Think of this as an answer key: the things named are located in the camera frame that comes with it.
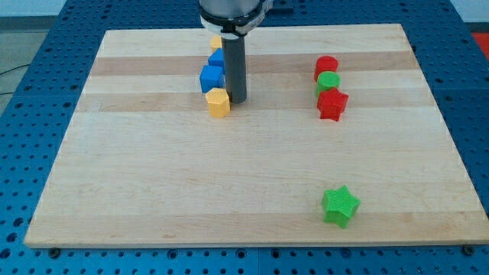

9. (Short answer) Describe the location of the green star block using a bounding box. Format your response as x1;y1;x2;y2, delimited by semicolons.
322;185;361;228

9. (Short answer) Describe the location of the blue cube rear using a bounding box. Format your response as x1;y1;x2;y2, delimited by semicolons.
208;48;225;72

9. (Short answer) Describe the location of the green cylinder block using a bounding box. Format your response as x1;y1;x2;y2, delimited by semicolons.
316;71;341;97

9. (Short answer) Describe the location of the blue cube front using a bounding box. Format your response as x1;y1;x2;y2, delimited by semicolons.
199;65;224;93

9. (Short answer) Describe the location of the blue cube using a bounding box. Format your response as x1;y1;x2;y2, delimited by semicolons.
208;48;225;72
199;65;224;93

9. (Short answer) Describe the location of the red cylinder block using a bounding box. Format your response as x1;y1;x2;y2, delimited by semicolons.
314;55;339;81

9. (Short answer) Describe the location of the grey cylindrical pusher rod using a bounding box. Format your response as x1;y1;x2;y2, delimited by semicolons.
222;37;247;104

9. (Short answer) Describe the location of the yellow block rear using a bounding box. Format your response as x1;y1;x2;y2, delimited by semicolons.
209;35;222;53

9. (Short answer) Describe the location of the black cable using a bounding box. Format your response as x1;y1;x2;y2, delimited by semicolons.
0;63;31;96

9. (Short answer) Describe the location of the yellow hexagon block front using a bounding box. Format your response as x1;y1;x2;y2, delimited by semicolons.
206;88;231;118

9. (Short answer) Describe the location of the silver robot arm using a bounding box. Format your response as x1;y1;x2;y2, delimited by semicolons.
198;0;274;104

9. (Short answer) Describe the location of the wooden board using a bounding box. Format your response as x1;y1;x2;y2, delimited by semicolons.
24;24;488;248

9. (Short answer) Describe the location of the red star block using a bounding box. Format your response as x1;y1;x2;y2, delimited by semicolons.
316;88;348;121

